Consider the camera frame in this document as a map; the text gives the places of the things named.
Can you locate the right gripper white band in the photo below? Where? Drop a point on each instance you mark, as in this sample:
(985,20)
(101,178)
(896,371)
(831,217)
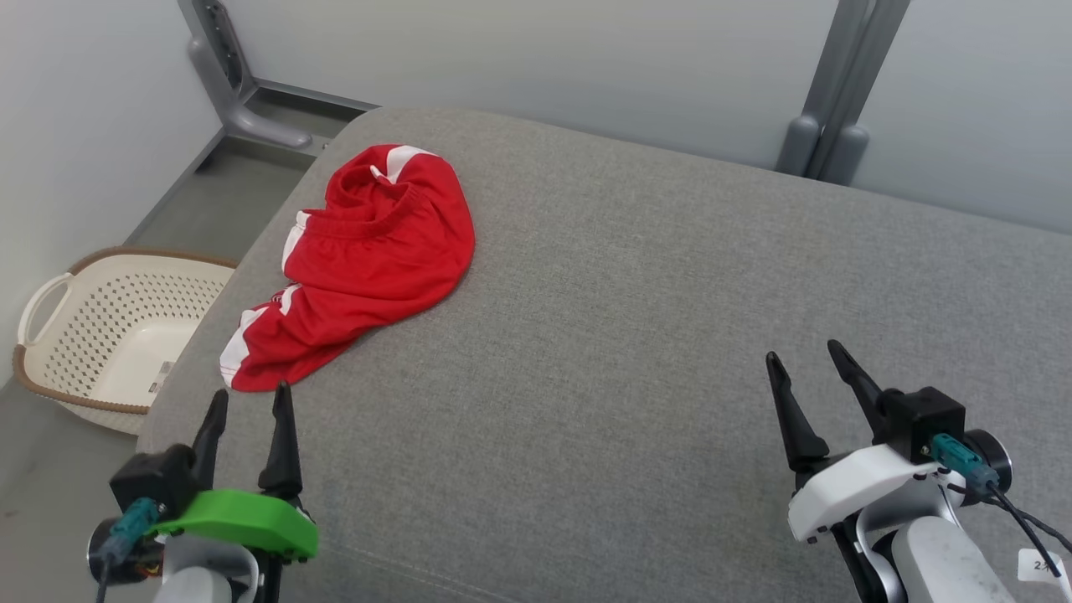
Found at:
(846,490)

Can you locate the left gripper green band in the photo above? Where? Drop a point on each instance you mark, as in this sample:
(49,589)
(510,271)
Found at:
(243,523)

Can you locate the red shorts with white stripes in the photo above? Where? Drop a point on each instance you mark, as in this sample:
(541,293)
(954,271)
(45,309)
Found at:
(377,260)

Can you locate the cream perforated laundry basket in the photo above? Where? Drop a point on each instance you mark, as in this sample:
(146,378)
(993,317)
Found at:
(126,335)

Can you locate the white label tag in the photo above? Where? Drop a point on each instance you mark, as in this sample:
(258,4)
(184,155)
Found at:
(1043,565)

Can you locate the grey partition support foot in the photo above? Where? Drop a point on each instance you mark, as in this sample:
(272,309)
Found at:
(226,92)

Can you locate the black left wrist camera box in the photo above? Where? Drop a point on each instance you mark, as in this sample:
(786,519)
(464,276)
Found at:
(155,477)

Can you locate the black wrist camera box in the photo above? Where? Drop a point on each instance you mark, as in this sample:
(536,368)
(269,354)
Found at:
(155,477)
(925,419)

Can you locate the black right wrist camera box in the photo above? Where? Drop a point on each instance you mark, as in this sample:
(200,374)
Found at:
(925,419)

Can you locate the grey partition base rail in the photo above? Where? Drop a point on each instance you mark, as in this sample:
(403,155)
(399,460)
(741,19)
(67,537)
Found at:
(310,94)

